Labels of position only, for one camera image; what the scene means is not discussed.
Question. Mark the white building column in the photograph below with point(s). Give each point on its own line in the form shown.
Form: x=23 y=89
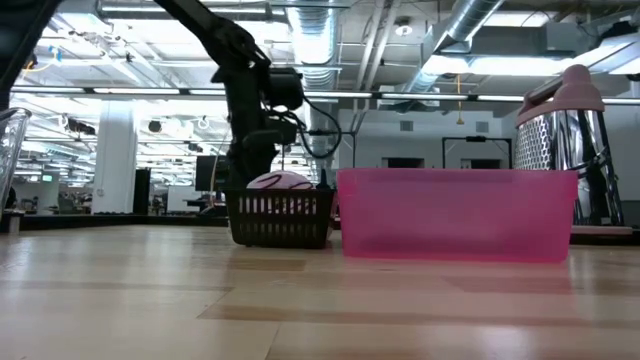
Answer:
x=115 y=150

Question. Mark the pink frosted toy donut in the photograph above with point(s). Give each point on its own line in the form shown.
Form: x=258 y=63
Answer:
x=280 y=181

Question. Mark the long ceiling light strip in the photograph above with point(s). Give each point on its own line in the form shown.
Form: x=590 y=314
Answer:
x=125 y=91

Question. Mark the clear plastic bin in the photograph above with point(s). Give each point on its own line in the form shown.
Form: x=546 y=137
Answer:
x=12 y=145

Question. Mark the silver ventilation duct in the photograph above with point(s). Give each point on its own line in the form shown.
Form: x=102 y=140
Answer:
x=320 y=40

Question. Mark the black metal stand frame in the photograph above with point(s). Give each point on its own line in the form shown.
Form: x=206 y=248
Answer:
x=475 y=138
x=345 y=133

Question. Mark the pink translucent plastic bin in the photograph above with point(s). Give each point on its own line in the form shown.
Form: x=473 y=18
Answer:
x=450 y=215

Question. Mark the black background cabinet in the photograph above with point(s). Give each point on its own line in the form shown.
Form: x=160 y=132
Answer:
x=142 y=190

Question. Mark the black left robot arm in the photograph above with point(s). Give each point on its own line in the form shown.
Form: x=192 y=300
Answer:
x=215 y=30

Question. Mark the black background monitor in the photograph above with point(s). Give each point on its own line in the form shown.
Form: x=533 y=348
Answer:
x=210 y=172

